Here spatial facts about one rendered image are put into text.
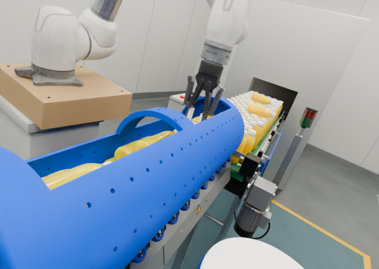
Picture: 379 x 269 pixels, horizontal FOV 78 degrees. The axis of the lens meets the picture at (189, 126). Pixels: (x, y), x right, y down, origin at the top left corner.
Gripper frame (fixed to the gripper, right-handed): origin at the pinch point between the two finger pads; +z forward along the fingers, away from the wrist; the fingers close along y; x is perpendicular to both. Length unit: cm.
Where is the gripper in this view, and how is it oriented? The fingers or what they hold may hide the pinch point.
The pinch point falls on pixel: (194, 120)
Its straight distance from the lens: 81.7
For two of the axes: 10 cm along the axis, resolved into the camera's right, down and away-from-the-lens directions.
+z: -2.8, 8.9, 3.5
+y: 8.5, 4.0, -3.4
